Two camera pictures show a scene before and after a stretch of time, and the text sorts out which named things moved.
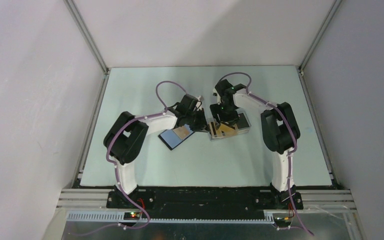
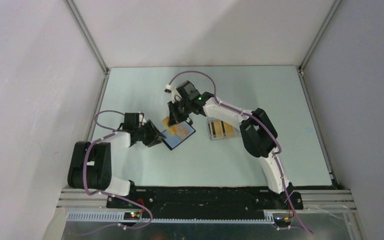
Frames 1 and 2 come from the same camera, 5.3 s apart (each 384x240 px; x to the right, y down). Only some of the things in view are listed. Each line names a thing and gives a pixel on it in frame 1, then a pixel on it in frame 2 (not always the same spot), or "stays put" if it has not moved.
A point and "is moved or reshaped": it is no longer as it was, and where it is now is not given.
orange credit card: (227, 130) is moved or reshaped
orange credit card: (183, 131) stays put
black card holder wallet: (171, 139) stays put
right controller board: (282, 222) stays put
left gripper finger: (203, 125) to (157, 140)
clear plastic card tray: (243, 126) stays put
